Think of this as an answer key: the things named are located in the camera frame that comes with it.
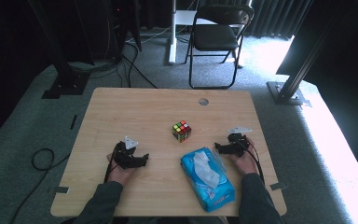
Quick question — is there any blue wet wipes pack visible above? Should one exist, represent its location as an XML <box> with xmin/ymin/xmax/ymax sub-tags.
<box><xmin>180</xmin><ymin>147</ymin><xmax>236</xmax><ymax>214</ymax></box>

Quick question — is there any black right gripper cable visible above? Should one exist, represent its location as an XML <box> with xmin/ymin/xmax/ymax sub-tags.
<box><xmin>236</xmin><ymin>138</ymin><xmax>266</xmax><ymax>185</ymax></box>

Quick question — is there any dark equipment cabinet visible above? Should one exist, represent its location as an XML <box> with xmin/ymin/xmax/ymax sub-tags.
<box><xmin>83</xmin><ymin>0</ymin><xmax>143</xmax><ymax>63</ymax></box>

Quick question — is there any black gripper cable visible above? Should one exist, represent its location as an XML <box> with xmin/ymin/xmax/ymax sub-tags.
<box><xmin>236</xmin><ymin>138</ymin><xmax>266</xmax><ymax>185</ymax></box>
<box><xmin>103</xmin><ymin>146</ymin><xmax>120</xmax><ymax>185</ymax></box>

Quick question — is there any looped black floor cable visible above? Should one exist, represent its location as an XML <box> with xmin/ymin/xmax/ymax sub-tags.
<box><xmin>8</xmin><ymin>147</ymin><xmax>73</xmax><ymax>224</ymax></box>

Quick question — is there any white floor cable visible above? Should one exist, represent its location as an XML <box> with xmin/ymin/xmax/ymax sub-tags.
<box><xmin>125</xmin><ymin>24</ymin><xmax>181</xmax><ymax>45</ymax></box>

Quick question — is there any white wet wipe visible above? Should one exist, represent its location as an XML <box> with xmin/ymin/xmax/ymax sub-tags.
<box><xmin>193</xmin><ymin>151</ymin><xmax>221</xmax><ymax>189</ymax></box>

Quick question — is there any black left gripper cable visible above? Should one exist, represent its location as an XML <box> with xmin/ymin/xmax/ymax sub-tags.
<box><xmin>103</xmin><ymin>146</ymin><xmax>120</xmax><ymax>185</ymax></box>

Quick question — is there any person's left hand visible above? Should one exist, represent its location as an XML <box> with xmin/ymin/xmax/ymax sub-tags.
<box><xmin>106</xmin><ymin>152</ymin><xmax>138</xmax><ymax>188</ymax></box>

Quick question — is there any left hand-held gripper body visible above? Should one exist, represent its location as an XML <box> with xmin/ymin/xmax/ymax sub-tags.
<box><xmin>112</xmin><ymin>134</ymin><xmax>140</xmax><ymax>171</ymax></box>

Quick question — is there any colourful puzzle cube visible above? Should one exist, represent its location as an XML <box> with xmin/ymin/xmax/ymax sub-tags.
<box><xmin>172</xmin><ymin>119</ymin><xmax>192</xmax><ymax>144</ymax></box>

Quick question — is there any black folding chair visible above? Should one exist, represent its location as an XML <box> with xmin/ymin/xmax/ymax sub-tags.
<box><xmin>185</xmin><ymin>3</ymin><xmax>255</xmax><ymax>91</ymax></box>

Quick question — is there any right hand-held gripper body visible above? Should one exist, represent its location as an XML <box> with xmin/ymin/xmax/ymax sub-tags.
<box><xmin>226</xmin><ymin>126</ymin><xmax>254</xmax><ymax>158</ymax></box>

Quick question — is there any black metal stand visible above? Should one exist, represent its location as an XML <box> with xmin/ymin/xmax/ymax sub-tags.
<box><xmin>27</xmin><ymin>0</ymin><xmax>91</xmax><ymax>100</ymax></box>
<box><xmin>266</xmin><ymin>12</ymin><xmax>337</xmax><ymax>108</ymax></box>

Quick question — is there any person's right hand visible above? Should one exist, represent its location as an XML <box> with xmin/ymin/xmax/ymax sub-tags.
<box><xmin>228</xmin><ymin>138</ymin><xmax>259</xmax><ymax>175</ymax></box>

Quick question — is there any dark curtain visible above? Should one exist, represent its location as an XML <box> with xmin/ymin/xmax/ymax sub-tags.
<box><xmin>245</xmin><ymin>0</ymin><xmax>315</xmax><ymax>40</ymax></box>

